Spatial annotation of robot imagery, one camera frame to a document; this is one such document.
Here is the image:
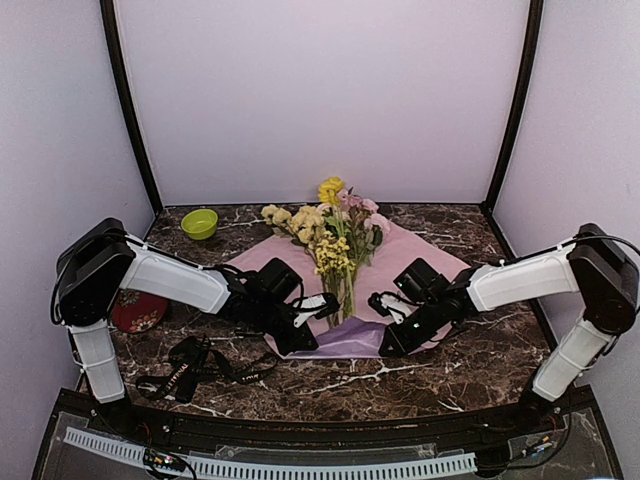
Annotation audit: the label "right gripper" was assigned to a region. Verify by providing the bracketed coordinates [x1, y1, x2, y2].
[380, 298, 445, 358]

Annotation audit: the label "small yellow filler flowers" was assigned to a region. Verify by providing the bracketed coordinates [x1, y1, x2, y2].
[314, 231, 356, 328]

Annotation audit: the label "pink wrapping paper sheet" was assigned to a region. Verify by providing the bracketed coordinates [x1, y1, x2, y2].
[224, 219, 474, 360]

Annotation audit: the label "yellow rose stem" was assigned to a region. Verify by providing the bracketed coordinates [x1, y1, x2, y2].
[317, 176, 357, 321]

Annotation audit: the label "yellow daisy bunch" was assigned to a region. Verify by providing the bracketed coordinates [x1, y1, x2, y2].
[261, 204, 326, 250]

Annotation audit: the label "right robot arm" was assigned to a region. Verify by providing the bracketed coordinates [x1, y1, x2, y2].
[368, 223, 639, 434]

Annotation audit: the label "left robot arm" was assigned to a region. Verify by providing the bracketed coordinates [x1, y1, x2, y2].
[50, 218, 339, 436]

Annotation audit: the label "black printed ribbon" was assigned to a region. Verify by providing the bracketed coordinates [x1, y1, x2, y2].
[135, 336, 279, 404]

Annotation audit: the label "green plastic bowl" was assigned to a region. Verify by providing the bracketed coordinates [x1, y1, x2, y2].
[180, 208, 219, 241]

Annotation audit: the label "red floral dish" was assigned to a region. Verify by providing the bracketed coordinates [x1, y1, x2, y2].
[112, 290, 169, 334]

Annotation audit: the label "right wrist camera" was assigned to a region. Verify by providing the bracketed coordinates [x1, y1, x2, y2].
[393, 258, 449, 303]

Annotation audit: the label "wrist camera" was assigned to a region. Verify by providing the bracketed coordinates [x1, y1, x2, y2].
[258, 258, 302, 301]
[393, 258, 449, 303]

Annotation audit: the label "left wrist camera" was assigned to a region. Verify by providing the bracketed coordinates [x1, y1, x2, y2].
[258, 258, 302, 301]

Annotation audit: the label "black front rail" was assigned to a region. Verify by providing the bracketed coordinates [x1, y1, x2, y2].
[54, 387, 596, 454]

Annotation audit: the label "white slotted cable duct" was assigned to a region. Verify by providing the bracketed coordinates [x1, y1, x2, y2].
[62, 427, 477, 479]

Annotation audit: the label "right black frame post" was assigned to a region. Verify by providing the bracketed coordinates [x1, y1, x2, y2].
[480, 0, 545, 226]

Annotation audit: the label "black frame post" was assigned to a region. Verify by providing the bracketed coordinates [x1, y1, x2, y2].
[99, 0, 164, 216]
[480, 0, 545, 226]

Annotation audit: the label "left black frame post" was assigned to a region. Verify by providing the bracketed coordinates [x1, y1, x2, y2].
[99, 0, 164, 216]

